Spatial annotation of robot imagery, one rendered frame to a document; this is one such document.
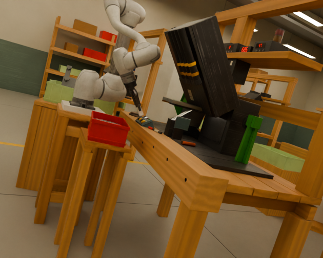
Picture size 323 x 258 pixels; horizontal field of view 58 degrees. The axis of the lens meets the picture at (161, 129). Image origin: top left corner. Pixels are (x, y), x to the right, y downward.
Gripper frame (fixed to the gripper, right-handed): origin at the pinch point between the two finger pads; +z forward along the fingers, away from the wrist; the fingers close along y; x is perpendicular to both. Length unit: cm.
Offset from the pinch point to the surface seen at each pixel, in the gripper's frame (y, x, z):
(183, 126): 23.2, 18.1, 13.4
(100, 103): -82, -15, 1
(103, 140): 27.8, -30.0, 0.6
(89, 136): 26.9, -35.9, -4.2
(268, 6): 13, 102, -36
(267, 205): 80, 27, 45
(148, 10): -717, 272, -92
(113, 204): 29, -39, 38
